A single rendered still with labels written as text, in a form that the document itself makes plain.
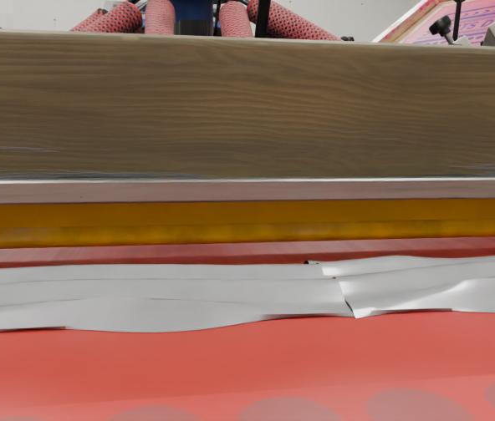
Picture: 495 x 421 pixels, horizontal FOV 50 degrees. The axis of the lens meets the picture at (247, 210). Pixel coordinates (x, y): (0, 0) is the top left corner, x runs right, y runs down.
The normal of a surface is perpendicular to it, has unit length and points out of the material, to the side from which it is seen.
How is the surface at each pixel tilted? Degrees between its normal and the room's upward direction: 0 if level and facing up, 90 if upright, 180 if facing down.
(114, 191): 90
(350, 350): 0
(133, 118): 90
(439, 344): 0
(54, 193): 90
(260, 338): 0
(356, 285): 34
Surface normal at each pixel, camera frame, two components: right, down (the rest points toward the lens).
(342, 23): 0.16, 0.15
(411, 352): 0.00, -0.99
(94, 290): 0.05, -0.76
